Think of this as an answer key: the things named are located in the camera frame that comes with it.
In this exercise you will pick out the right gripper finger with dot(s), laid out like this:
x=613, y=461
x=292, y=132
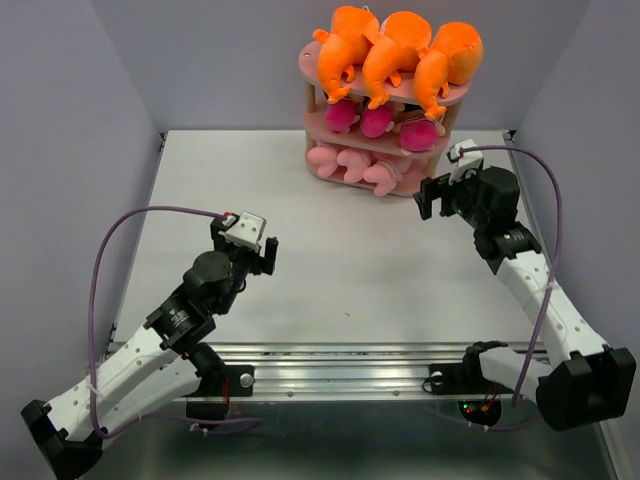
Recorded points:
x=431, y=189
x=447, y=207

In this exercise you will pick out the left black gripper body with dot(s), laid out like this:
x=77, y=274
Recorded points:
x=239, y=270

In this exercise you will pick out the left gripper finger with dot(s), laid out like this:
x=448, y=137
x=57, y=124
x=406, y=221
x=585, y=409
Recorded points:
x=249, y=264
x=268, y=261

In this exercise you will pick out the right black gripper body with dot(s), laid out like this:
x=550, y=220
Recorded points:
x=464, y=192

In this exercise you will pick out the pink plush with face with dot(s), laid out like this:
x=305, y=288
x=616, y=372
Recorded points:
x=386, y=172

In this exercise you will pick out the boy doll pink pants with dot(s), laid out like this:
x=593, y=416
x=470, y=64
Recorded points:
x=384, y=119
x=418, y=133
x=341, y=116

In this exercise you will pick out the pink striped plush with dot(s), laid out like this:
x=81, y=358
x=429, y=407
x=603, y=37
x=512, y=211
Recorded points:
x=355, y=162
x=323, y=158

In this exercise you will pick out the plain orange plush toy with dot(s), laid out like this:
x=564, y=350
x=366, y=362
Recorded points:
x=454, y=55

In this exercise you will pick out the orange shark plush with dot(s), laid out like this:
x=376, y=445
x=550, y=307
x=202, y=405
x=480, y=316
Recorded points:
x=343, y=47
x=396, y=46

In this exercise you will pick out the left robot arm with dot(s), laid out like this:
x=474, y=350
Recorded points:
x=166, y=358

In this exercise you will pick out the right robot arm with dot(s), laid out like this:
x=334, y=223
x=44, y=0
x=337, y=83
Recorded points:
x=584, y=380

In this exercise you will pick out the pink three-tier shelf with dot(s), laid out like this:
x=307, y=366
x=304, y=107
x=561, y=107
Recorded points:
x=424, y=164

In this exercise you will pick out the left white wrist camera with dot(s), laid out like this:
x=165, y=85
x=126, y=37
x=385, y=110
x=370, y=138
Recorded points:
x=243, y=230

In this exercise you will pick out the aluminium rail frame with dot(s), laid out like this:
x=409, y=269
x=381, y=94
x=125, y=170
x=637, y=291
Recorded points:
x=364, y=296

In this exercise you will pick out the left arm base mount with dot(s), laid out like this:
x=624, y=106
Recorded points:
x=208, y=405

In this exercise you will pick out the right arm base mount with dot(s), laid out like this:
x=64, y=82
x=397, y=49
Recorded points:
x=480, y=404

